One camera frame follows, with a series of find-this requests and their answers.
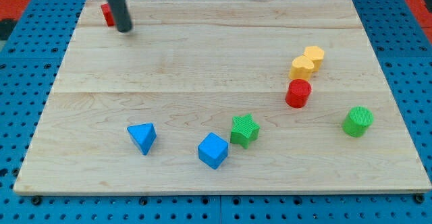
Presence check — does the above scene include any red star block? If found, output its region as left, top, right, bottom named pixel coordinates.
left=101, top=3, right=115, bottom=26

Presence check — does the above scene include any light wooden board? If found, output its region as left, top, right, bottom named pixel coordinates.
left=13, top=0, right=431, bottom=196

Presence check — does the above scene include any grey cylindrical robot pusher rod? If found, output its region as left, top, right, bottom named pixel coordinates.
left=107, top=0, right=132, bottom=33

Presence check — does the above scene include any blue triangle block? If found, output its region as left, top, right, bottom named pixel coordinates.
left=127, top=123, right=157, bottom=155

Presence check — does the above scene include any blue cube block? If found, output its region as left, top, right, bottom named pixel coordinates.
left=198, top=132, right=228, bottom=169

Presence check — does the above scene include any green star block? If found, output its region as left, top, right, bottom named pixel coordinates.
left=230, top=114, right=261, bottom=149

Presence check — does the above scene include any red cylinder block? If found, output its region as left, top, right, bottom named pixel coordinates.
left=286, top=79, right=312, bottom=108

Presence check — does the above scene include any yellow hexagon block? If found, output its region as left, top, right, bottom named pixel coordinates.
left=303, top=46, right=325, bottom=72

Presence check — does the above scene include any green cylinder block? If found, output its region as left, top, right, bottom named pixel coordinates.
left=342, top=106, right=374, bottom=138

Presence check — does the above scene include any yellow heart block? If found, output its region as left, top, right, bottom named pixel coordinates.
left=288, top=55, right=315, bottom=81

